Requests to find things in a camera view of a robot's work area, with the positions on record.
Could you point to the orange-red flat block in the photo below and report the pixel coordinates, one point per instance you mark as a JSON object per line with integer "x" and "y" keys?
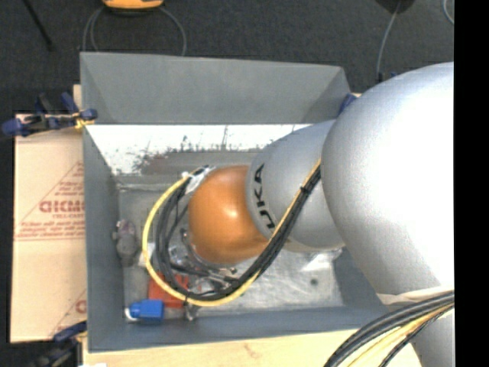
{"x": 157, "y": 293}

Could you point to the blue rectangular object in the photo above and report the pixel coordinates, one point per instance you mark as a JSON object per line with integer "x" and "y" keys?
{"x": 147, "y": 310}

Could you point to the grey lumpy object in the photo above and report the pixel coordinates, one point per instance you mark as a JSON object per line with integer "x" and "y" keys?
{"x": 125, "y": 243}

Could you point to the brown cardboard board red print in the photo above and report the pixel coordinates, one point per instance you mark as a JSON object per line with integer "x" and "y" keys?
{"x": 46, "y": 174}

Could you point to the grey metal bin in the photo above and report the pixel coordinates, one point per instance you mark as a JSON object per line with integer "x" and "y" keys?
{"x": 214, "y": 90}

